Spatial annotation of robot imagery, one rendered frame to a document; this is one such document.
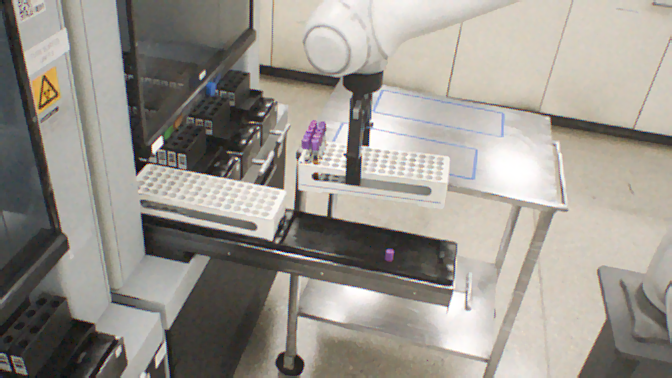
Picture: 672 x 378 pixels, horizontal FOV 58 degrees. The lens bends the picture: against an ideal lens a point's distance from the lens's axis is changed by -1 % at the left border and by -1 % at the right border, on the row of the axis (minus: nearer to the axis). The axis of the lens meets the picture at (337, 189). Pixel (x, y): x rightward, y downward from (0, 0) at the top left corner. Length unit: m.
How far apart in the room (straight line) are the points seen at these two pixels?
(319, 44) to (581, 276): 1.91
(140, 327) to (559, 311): 1.66
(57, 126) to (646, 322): 1.12
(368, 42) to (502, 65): 2.58
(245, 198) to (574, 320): 1.52
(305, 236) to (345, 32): 0.48
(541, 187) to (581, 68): 2.08
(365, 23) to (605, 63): 2.69
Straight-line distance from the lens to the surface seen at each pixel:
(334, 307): 1.81
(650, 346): 1.37
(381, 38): 0.91
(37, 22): 0.86
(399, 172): 1.21
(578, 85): 3.54
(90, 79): 0.98
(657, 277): 1.32
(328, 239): 1.21
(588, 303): 2.51
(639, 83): 3.59
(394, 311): 1.82
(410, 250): 1.21
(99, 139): 1.02
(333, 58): 0.89
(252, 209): 1.17
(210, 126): 1.45
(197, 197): 1.21
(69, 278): 1.04
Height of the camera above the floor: 1.57
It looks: 35 degrees down
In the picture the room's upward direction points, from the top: 6 degrees clockwise
